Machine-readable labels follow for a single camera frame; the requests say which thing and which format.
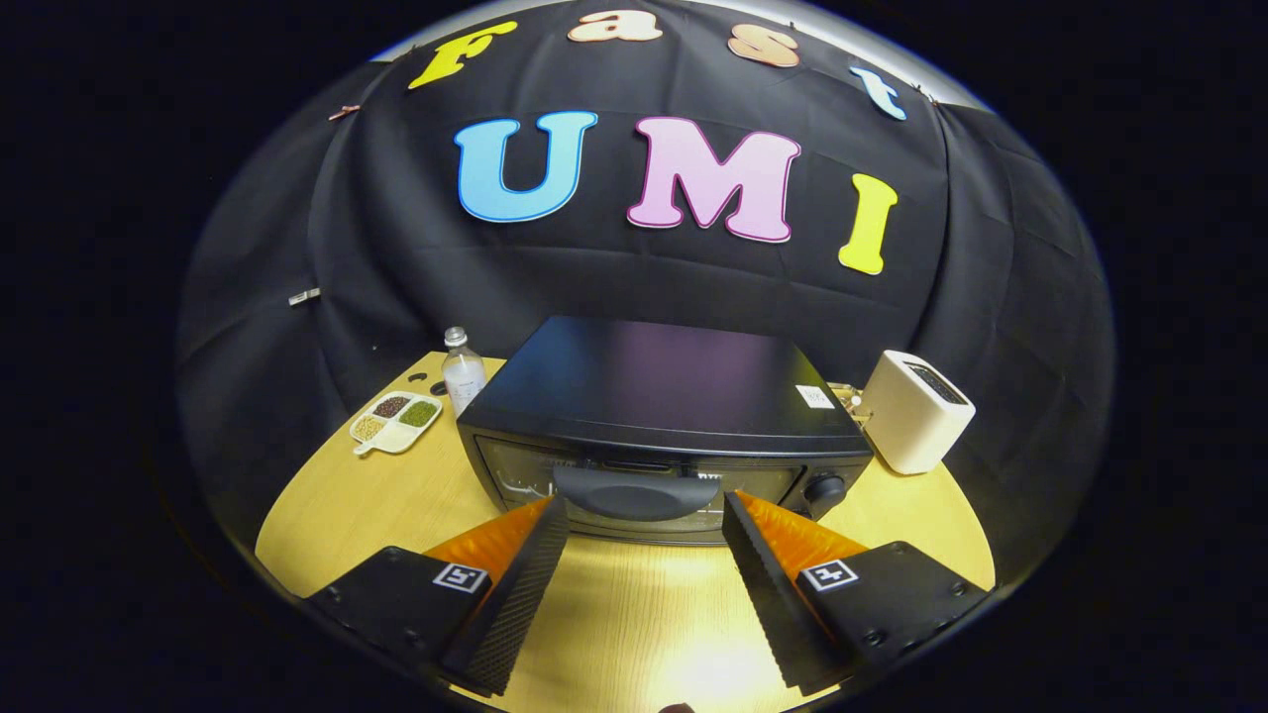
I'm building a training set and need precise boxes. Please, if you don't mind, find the divided white snack tray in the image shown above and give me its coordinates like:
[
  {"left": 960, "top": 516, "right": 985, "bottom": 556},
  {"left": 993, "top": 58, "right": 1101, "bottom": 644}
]
[{"left": 350, "top": 391, "right": 444, "bottom": 457}]

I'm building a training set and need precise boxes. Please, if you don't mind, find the black toaster oven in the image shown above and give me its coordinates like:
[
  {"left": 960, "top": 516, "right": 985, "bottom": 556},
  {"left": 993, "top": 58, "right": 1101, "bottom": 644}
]
[{"left": 456, "top": 316, "right": 875, "bottom": 546}]

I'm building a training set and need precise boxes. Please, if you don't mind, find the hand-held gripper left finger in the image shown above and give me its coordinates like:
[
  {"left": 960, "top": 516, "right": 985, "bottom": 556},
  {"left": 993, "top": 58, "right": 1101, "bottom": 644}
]
[{"left": 305, "top": 495, "right": 571, "bottom": 697}]

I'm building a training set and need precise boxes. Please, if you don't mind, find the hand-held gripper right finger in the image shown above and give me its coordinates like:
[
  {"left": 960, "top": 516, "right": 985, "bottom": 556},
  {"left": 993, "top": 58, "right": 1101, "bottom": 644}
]
[{"left": 721, "top": 490, "right": 992, "bottom": 697}]

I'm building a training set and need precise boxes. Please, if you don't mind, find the cream bread toaster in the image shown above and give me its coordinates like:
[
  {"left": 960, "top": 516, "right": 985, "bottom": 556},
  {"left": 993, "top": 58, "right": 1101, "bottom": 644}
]
[{"left": 862, "top": 350, "right": 977, "bottom": 476}]

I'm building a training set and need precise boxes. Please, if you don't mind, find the small wire basket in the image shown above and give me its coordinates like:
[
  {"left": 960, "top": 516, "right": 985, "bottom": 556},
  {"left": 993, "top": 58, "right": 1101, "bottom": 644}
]
[{"left": 830, "top": 382, "right": 873, "bottom": 425}]

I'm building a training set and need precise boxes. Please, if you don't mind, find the black backdrop cloth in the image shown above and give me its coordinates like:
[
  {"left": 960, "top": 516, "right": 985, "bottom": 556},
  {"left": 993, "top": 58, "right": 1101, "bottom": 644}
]
[{"left": 176, "top": 0, "right": 1118, "bottom": 585}]

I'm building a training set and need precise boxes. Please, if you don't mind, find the clear plastic bottle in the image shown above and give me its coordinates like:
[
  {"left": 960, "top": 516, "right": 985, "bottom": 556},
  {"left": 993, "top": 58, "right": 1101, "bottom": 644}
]
[{"left": 442, "top": 327, "right": 487, "bottom": 417}]

